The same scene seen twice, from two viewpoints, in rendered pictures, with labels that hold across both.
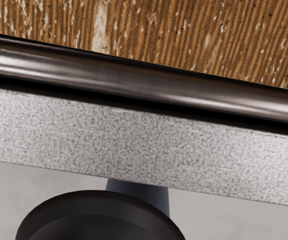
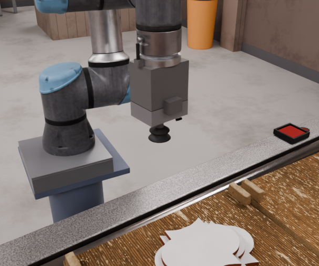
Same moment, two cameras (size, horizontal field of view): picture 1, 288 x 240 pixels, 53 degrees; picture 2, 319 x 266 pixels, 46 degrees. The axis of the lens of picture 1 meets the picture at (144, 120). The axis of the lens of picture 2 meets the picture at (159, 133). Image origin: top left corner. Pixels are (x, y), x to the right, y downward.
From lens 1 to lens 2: 0.64 m
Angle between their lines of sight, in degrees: 44
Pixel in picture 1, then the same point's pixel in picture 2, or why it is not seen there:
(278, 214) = not seen: outside the picture
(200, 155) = (112, 214)
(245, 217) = not seen: outside the picture
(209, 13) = (156, 238)
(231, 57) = (137, 235)
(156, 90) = (149, 218)
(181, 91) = (140, 223)
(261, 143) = (94, 230)
